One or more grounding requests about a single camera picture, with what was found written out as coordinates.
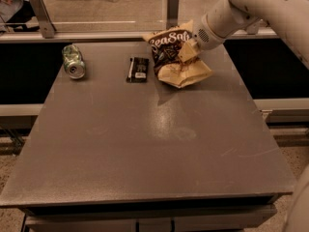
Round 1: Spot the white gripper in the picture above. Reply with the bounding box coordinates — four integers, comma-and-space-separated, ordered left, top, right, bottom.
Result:
178, 0, 258, 63

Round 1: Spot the brown chip bag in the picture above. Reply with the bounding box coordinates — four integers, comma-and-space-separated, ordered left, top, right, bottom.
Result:
143, 20, 212, 88

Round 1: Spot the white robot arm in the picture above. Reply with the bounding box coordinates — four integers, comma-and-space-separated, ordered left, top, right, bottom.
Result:
179, 0, 309, 68

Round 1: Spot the black snack bar packet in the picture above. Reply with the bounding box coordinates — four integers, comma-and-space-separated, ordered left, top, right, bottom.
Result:
126, 57, 149, 83

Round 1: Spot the green soda can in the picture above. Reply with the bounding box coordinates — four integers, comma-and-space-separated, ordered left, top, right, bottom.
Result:
62, 44, 86, 79

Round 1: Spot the glass barrier panel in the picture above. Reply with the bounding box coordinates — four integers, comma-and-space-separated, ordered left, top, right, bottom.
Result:
0, 0, 309, 34

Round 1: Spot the middle metal bracket post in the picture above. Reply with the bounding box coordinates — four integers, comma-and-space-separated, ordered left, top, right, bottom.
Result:
166, 0, 180, 29

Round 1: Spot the metal bracket post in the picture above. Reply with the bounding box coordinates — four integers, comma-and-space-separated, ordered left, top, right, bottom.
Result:
166, 0, 180, 29
244, 19, 261, 35
29, 0, 55, 39

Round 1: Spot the right metal bracket post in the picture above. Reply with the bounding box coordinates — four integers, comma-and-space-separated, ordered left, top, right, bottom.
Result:
244, 19, 261, 35

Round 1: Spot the left metal bracket post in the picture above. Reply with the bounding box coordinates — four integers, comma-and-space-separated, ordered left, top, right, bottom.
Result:
29, 0, 55, 39

